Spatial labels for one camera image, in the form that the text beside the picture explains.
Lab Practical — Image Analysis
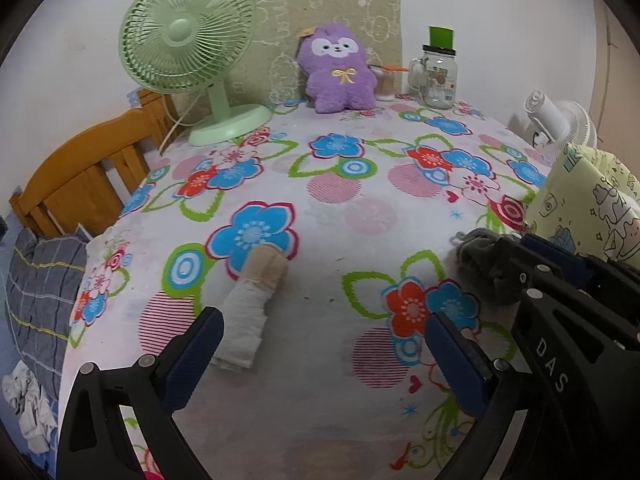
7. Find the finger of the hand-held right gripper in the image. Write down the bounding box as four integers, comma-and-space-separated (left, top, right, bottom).
521, 233, 640, 347
491, 236, 582, 307

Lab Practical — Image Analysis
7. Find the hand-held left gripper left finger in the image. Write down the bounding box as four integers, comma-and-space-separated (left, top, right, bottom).
56, 306, 225, 480

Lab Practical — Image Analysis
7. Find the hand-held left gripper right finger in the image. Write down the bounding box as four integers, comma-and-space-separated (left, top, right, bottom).
424, 311, 552, 480

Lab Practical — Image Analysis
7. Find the grey cloth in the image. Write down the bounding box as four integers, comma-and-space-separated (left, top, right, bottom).
450, 228, 526, 305

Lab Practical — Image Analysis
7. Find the white and beige sock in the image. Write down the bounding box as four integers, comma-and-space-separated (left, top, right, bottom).
210, 242, 290, 373

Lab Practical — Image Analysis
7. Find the yellow patterned storage box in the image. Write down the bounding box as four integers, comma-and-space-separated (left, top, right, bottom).
525, 144, 640, 263

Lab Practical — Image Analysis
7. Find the white fan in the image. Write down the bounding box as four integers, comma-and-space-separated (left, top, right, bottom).
507, 89, 598, 166

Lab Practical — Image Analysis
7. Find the floral tablecloth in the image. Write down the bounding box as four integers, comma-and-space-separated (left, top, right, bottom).
57, 95, 556, 480

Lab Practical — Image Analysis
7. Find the white crumpled cloth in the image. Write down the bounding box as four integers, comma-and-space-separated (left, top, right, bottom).
2, 360, 58, 453

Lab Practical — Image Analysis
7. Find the grey plaid pillow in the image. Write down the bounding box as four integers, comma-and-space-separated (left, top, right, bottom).
5, 227, 91, 391

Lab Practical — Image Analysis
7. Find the beige door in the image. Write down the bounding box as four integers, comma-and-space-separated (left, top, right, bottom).
592, 0, 640, 161

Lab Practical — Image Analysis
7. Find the glass jar with green lid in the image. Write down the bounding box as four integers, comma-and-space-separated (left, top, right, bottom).
407, 25, 458, 110

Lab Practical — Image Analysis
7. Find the wooden bed headboard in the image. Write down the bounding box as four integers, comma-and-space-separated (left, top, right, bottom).
9, 89, 178, 238

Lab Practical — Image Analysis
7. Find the small clear jar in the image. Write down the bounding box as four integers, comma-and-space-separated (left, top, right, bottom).
369, 62, 408, 102

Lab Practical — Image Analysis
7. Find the purple plush toy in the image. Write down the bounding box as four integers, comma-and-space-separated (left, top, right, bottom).
296, 21, 377, 114

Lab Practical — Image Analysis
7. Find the green table fan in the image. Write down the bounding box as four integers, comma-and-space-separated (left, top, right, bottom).
118, 0, 273, 147

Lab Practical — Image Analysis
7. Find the olive patterned board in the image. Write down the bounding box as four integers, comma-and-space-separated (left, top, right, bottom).
227, 0, 403, 106

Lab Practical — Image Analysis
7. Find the green fan cable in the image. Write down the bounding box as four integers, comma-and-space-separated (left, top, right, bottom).
160, 95, 201, 153

